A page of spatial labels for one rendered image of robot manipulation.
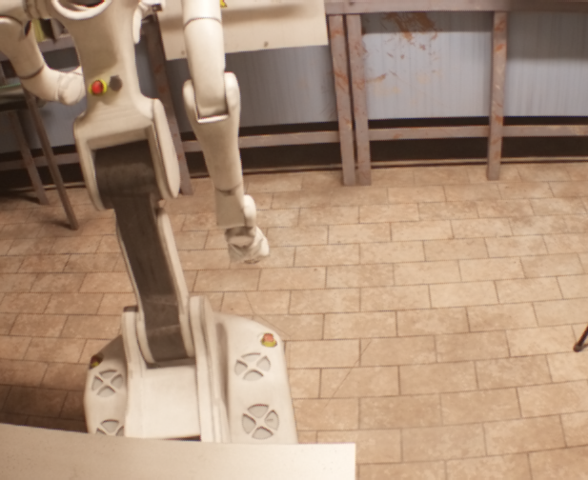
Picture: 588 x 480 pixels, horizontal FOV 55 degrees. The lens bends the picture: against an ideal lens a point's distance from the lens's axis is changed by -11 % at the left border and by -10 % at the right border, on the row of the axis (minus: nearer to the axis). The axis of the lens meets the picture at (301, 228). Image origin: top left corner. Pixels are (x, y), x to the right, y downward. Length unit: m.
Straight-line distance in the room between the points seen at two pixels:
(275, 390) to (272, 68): 1.43
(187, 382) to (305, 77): 1.45
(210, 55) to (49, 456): 0.76
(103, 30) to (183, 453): 0.84
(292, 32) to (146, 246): 1.10
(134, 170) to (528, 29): 1.72
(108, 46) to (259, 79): 1.34
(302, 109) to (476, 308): 1.09
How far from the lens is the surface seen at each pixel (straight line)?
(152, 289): 1.52
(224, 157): 1.20
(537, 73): 2.65
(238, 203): 1.29
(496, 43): 2.49
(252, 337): 1.63
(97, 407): 1.63
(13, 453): 0.97
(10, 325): 2.56
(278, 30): 2.27
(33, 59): 1.51
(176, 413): 1.47
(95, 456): 0.91
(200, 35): 1.18
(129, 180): 1.38
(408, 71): 2.54
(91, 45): 1.32
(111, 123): 1.36
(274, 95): 2.60
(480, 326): 2.13
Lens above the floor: 1.56
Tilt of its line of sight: 38 degrees down
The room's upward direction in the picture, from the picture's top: 8 degrees counter-clockwise
